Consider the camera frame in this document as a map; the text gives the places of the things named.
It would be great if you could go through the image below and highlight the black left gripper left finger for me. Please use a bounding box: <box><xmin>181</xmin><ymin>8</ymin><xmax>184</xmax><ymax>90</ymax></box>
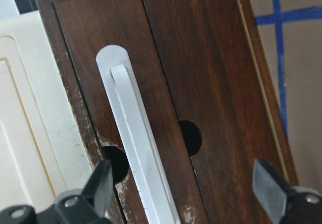
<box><xmin>81</xmin><ymin>160</ymin><xmax>113</xmax><ymax>217</ymax></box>

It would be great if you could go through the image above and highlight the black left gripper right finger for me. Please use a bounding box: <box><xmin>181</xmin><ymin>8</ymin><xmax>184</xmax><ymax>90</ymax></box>
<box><xmin>252</xmin><ymin>159</ymin><xmax>293</xmax><ymax>221</ymax></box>

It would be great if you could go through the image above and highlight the white drawer handle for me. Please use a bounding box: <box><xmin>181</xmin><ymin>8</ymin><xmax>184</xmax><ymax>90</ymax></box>
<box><xmin>96</xmin><ymin>45</ymin><xmax>181</xmax><ymax>223</ymax></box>

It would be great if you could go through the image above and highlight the dark wooden drawer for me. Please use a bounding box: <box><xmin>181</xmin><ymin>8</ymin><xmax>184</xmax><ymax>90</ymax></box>
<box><xmin>35</xmin><ymin>0</ymin><xmax>209</xmax><ymax>224</ymax></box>

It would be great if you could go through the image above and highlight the dark wooden drawer cabinet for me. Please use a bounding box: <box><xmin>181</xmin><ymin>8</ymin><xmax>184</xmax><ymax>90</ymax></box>
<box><xmin>143</xmin><ymin>0</ymin><xmax>295</xmax><ymax>223</ymax></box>

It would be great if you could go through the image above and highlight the cream plastic storage box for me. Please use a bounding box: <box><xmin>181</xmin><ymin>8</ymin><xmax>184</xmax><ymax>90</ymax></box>
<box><xmin>1</xmin><ymin>11</ymin><xmax>92</xmax><ymax>211</ymax></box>

